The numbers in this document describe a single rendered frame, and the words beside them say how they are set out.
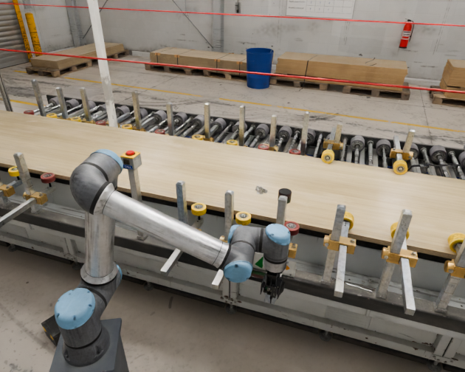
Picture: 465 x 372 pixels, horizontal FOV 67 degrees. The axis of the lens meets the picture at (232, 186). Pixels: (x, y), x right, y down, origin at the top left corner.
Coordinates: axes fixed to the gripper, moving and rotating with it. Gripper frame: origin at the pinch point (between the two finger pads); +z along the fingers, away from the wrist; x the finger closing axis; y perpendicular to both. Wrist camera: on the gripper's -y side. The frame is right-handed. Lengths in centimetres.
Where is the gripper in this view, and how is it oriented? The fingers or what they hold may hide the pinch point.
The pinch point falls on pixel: (271, 299)
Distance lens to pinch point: 153.9
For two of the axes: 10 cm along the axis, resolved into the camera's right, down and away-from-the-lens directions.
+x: 9.4, 1.8, -2.7
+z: -0.3, 8.7, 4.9
